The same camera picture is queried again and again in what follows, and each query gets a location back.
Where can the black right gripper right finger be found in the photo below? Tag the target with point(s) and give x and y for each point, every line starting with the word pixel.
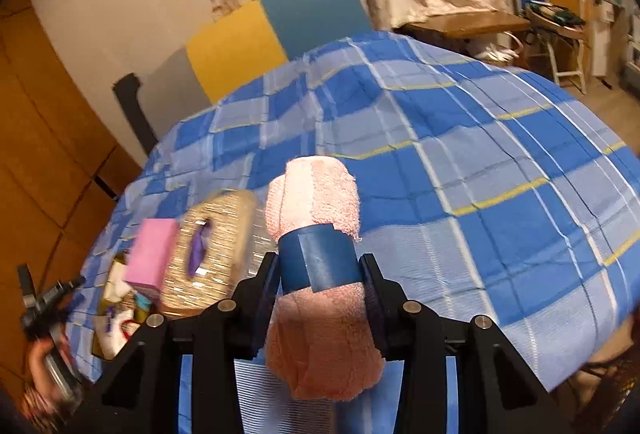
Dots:
pixel 388 310

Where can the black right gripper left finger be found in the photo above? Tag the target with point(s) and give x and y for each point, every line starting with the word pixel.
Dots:
pixel 247 314

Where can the pink towel blue band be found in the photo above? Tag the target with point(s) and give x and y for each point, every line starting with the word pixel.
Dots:
pixel 319 341

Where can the gold metal tray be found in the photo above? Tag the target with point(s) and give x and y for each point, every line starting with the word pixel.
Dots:
pixel 121 310

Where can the pink cardboard box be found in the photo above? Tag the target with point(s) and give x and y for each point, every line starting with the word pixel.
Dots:
pixel 150 255

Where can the wooden wardrobe panels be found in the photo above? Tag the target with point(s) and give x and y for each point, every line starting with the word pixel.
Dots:
pixel 61 170

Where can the blue plaid tablecloth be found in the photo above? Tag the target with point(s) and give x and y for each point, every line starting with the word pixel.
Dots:
pixel 497 201

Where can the black rolled mat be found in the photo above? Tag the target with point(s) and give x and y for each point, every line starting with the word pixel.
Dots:
pixel 126 91

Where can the grey yellow blue sofa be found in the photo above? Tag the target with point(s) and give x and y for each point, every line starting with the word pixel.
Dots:
pixel 241 47

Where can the wooden side table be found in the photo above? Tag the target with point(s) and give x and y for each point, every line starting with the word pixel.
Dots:
pixel 469 25

